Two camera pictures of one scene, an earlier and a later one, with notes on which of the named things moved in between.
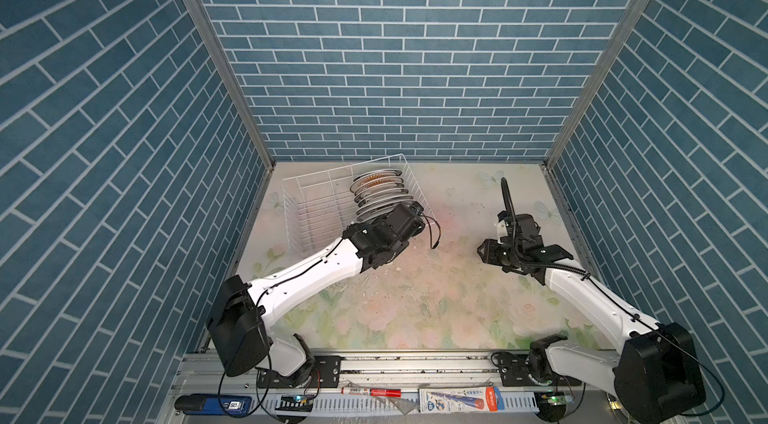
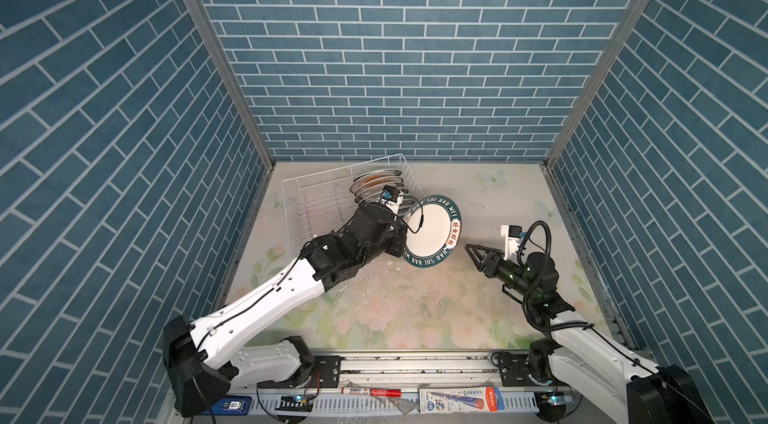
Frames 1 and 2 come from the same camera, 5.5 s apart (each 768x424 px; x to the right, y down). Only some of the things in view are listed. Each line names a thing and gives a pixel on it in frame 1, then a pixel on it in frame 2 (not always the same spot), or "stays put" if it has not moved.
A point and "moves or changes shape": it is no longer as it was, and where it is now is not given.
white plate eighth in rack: [363, 178] stays put
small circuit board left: [297, 403] stays put
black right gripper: [487, 253] -> [494, 260]
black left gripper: [402, 245] stays put
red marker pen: [380, 392] stays put
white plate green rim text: [366, 212] moves or changes shape
